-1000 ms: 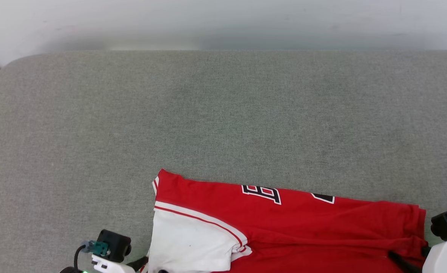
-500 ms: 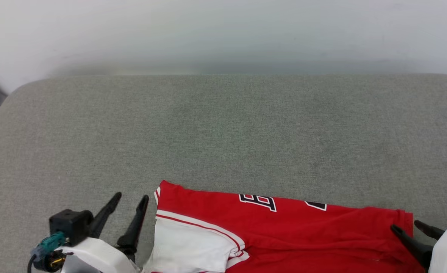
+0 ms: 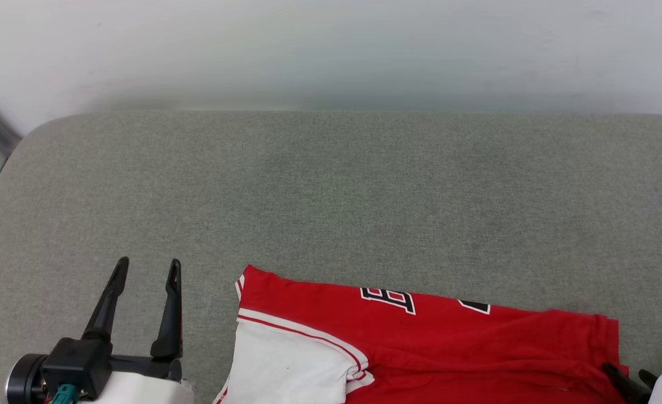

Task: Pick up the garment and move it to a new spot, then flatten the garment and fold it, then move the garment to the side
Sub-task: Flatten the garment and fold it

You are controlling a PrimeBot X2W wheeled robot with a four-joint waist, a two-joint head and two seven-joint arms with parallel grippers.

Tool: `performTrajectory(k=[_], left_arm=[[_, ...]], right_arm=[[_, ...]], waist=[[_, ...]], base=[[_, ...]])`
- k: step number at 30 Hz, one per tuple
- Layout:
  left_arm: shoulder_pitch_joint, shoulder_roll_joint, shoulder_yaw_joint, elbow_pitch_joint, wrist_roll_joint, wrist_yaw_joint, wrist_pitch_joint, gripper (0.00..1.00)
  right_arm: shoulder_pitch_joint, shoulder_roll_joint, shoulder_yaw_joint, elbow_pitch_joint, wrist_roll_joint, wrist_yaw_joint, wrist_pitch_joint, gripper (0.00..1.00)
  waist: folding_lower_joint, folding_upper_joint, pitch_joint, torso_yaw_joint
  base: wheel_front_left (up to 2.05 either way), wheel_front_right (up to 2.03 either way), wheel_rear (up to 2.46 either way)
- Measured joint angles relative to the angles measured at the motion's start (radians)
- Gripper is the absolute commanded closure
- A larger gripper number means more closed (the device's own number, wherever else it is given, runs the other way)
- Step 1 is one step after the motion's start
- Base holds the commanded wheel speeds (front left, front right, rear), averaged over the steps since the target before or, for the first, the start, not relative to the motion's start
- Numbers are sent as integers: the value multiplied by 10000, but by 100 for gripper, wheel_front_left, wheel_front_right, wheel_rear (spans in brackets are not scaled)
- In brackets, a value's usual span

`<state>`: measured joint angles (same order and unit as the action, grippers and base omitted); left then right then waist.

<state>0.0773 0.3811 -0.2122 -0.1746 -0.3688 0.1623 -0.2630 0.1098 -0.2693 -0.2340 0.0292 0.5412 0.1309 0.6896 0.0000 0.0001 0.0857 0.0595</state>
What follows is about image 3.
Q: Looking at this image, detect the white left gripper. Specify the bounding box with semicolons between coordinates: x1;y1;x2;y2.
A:
79;257;197;404

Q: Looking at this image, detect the red Bulls 23 jersey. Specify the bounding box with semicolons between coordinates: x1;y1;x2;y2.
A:
213;265;629;404

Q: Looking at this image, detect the grey fabric sofa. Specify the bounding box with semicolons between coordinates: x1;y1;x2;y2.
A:
0;111;662;404

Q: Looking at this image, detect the teal left camera cable plug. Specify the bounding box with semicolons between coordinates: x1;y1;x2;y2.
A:
50;384;80;404

